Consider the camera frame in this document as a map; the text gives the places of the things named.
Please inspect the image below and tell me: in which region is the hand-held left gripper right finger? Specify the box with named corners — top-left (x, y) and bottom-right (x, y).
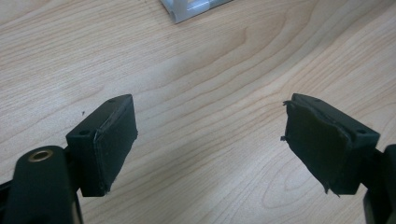
top-left (280, 92), bottom-right (381, 198)

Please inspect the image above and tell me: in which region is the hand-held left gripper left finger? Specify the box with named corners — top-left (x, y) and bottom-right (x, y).
top-left (65, 93), bottom-right (139, 198)

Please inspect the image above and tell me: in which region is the grey two-tier shoe rack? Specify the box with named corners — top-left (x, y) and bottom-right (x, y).
top-left (160, 0), bottom-right (233, 24)

